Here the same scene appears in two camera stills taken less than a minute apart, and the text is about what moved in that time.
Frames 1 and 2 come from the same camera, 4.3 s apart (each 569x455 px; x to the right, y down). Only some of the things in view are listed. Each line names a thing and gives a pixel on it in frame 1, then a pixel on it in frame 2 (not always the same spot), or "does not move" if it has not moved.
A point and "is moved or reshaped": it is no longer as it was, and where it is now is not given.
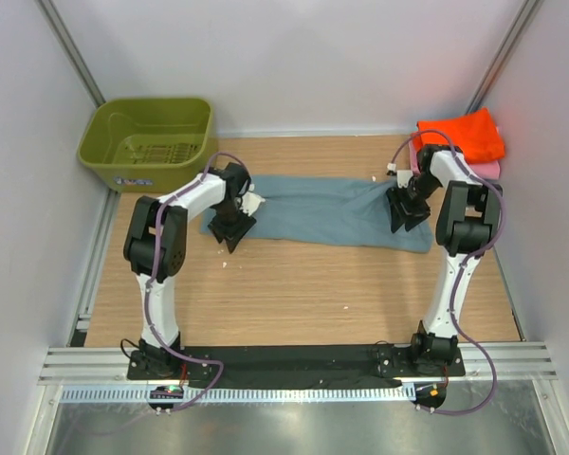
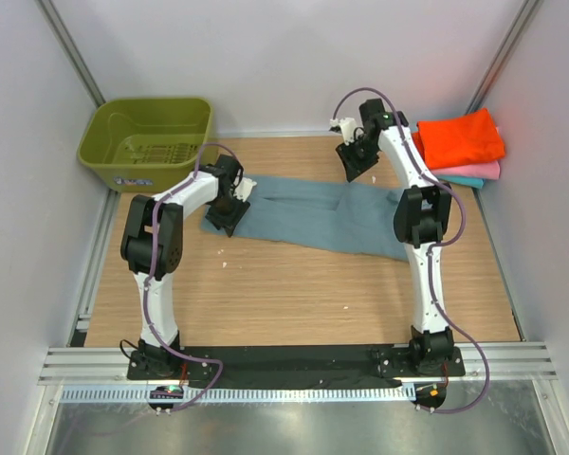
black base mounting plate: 296,368 does not move
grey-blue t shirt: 331,209 is moved or reshaped
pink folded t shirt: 486,170 does not move
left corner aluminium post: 69,47 does not move
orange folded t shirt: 476,136 does not move
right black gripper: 414,213 → 354,167
